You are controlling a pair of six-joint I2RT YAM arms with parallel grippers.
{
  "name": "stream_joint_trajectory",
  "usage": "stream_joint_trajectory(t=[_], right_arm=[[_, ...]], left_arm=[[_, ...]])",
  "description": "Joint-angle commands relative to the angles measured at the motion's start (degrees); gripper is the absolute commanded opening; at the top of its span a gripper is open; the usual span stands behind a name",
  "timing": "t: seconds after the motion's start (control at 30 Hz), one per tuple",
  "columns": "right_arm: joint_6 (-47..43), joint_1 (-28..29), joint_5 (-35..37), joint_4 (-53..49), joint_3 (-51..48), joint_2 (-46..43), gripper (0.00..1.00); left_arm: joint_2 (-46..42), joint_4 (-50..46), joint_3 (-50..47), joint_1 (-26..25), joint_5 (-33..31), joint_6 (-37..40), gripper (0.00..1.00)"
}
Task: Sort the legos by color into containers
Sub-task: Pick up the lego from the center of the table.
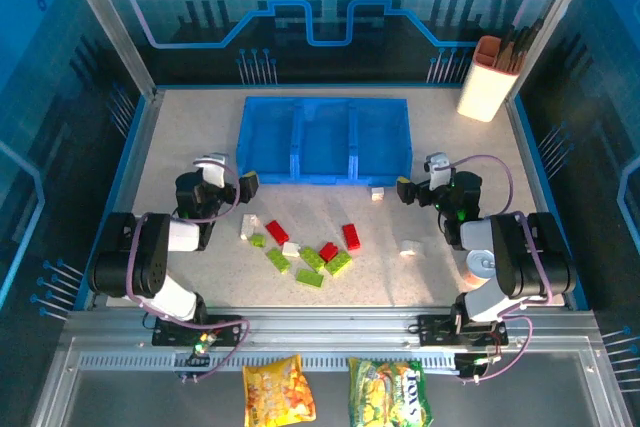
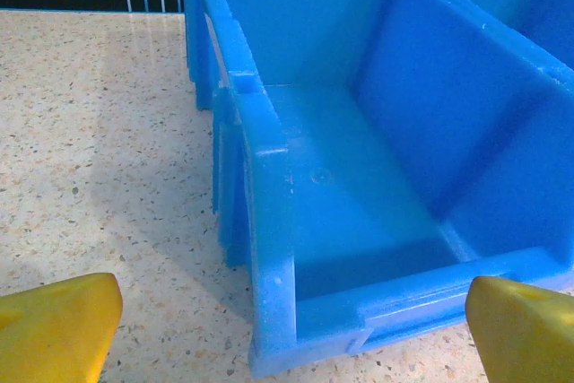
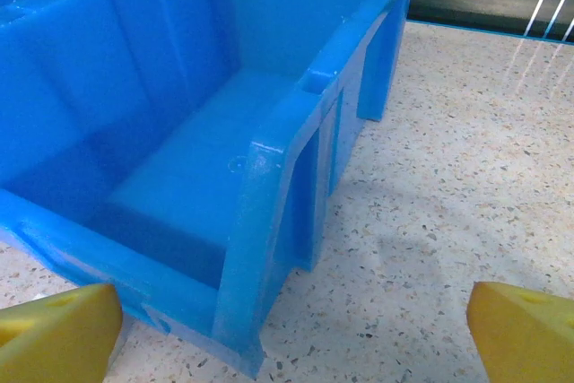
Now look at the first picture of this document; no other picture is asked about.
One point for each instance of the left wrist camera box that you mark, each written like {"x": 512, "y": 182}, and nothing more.
{"x": 214, "y": 174}

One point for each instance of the yellow snack bag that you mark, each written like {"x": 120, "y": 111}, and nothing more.
{"x": 278, "y": 389}

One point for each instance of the long red lego brick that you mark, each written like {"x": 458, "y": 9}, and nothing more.
{"x": 351, "y": 236}
{"x": 276, "y": 232}

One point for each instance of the beige utensil holder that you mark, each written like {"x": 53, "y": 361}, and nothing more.
{"x": 482, "y": 92}

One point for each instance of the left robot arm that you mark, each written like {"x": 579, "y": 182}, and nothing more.
{"x": 150, "y": 257}

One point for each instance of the long green lego brick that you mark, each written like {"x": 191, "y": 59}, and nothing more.
{"x": 309, "y": 277}
{"x": 278, "y": 260}
{"x": 338, "y": 263}
{"x": 312, "y": 258}

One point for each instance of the green snack bag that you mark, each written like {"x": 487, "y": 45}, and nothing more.
{"x": 387, "y": 392}

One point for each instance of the small green lego brick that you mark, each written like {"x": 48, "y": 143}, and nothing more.
{"x": 258, "y": 240}

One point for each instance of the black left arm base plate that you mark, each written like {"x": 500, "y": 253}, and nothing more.
{"x": 225, "y": 329}

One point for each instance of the short red lego brick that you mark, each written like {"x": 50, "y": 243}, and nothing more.
{"x": 328, "y": 251}

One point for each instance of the blue three-compartment bin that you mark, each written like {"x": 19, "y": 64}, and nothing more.
{"x": 325, "y": 142}

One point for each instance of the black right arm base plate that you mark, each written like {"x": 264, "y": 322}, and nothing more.
{"x": 432, "y": 329}

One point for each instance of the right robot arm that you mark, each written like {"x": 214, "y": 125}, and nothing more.
{"x": 515, "y": 257}

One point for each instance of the aluminium front rail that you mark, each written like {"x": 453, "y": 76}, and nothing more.
{"x": 325, "y": 319}

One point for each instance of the aluminium frame post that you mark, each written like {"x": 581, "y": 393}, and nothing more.
{"x": 107, "y": 22}
{"x": 550, "y": 12}

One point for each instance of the white curved lego brick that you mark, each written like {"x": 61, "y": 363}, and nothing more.
{"x": 411, "y": 247}

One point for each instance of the silver tin can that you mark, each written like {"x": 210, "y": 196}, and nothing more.
{"x": 477, "y": 264}

